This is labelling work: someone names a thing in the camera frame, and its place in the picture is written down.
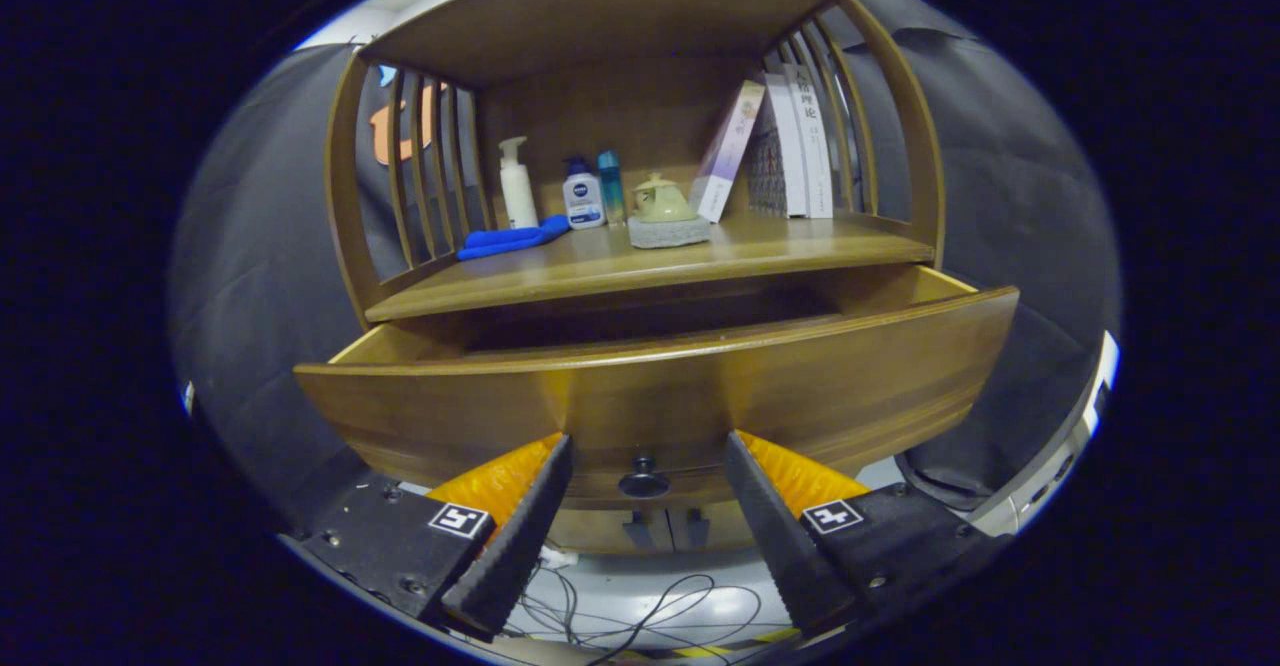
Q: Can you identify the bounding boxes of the lidded ceramic tea cup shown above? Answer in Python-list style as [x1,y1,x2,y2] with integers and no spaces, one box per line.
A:
[632,172,698,224]

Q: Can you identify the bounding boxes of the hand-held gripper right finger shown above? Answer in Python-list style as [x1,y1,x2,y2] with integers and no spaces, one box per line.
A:
[725,431,1011,637]

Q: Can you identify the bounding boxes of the slim blue bottle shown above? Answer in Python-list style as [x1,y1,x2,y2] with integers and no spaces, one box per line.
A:
[597,150,626,225]

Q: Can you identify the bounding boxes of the purple book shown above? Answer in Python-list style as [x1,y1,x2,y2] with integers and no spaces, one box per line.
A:
[690,81,766,224]

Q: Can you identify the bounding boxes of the wooden countertop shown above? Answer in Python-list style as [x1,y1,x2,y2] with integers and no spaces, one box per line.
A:
[365,208,936,324]

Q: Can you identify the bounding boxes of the white pump bottle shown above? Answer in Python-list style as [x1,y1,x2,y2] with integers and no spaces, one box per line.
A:
[498,136,539,230]

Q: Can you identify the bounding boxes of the dark patterned book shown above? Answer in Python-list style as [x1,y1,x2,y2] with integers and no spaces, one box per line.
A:
[748,96,791,217]

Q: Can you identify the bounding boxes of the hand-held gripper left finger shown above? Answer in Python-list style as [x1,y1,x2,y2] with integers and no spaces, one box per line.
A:
[280,433,574,637]

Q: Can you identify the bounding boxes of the wooden drawer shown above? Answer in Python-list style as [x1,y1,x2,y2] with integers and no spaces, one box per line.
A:
[293,264,1021,507]

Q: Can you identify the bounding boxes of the black floor object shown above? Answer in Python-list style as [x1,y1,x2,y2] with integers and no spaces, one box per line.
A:
[895,451,991,512]

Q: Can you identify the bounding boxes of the wooden cabinet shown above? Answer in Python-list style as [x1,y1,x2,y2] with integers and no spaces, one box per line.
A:
[325,0,946,557]

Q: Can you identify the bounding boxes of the white lotion bottle dark cap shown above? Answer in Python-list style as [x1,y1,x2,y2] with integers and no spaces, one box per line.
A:
[562,154,606,231]

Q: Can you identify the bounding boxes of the tangle of floor cables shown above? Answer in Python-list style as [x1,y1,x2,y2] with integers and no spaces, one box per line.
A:
[500,544,791,663]

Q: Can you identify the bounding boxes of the blue folded cloth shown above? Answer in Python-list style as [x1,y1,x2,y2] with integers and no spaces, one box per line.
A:
[457,214,571,262]

